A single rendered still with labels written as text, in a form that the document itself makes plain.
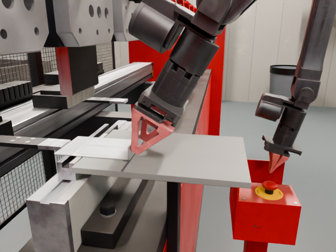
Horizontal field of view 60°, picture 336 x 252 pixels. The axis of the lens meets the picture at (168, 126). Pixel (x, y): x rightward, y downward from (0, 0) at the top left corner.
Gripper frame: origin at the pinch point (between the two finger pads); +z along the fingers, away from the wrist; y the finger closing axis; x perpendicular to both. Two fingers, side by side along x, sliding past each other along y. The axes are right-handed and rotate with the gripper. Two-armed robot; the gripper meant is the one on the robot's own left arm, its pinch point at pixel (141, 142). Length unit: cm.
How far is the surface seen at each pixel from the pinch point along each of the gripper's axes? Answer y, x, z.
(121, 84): -88, -27, 23
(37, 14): 15.3, -14.8, -14.0
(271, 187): -26.8, 33.9, 5.2
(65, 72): 3.6, -14.9, -5.3
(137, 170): 6.9, 2.0, 0.8
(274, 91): -405, 114, 18
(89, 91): -4.2, -12.8, -1.2
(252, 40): -473, 51, -27
